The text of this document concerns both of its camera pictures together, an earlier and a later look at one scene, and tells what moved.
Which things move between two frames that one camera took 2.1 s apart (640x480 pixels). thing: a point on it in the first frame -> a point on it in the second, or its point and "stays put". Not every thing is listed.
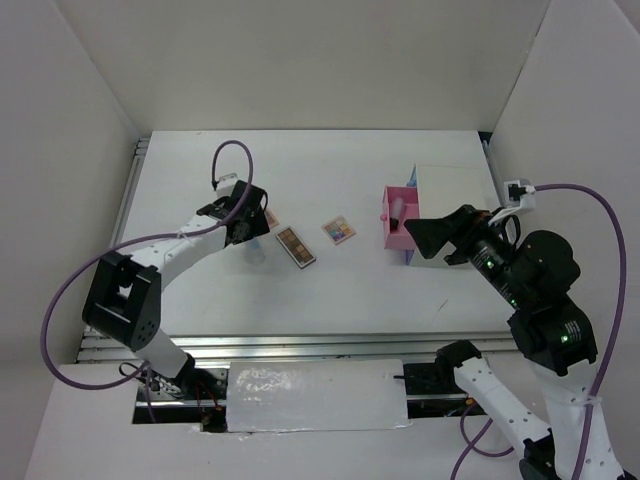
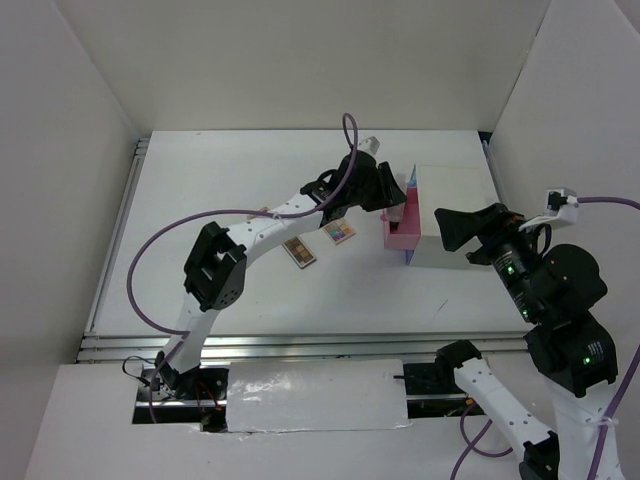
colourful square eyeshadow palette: [338, 230] stays put
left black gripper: [257, 226] -> [389, 192]
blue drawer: [413, 177] stays put
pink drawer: [400, 203] stays put
